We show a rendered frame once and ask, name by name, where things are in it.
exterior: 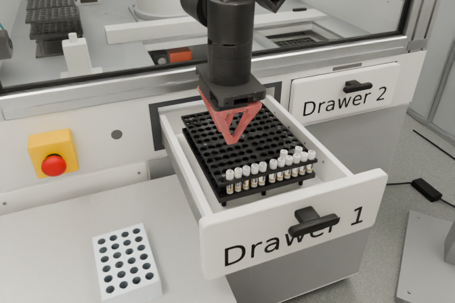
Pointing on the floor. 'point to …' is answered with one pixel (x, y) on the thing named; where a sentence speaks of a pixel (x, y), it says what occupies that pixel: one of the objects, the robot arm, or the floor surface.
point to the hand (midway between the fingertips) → (227, 132)
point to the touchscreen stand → (427, 261)
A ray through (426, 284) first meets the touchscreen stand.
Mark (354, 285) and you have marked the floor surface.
